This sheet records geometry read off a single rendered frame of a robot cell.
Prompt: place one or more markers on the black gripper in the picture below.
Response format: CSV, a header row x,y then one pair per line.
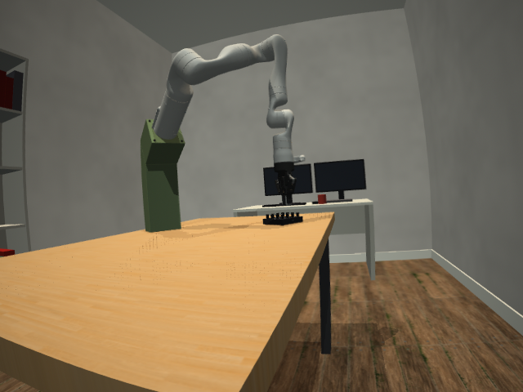
x,y
285,184

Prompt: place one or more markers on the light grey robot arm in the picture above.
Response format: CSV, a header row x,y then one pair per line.
x,y
188,68

